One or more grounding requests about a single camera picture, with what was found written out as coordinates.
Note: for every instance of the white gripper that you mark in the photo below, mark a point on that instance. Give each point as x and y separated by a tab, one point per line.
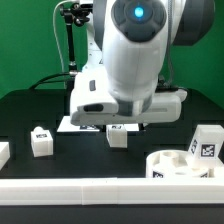
91	104

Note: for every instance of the white front barrier wall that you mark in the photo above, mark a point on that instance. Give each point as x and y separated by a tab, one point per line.
117	191

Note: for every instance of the white left barrier block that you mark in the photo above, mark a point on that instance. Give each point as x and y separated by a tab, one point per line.
4	153

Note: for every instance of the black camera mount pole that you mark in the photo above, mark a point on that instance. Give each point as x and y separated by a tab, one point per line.
75	17

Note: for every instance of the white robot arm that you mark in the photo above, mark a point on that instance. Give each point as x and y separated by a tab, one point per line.
129	41

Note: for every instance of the white marker sheet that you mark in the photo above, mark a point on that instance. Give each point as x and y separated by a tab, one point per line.
66	126

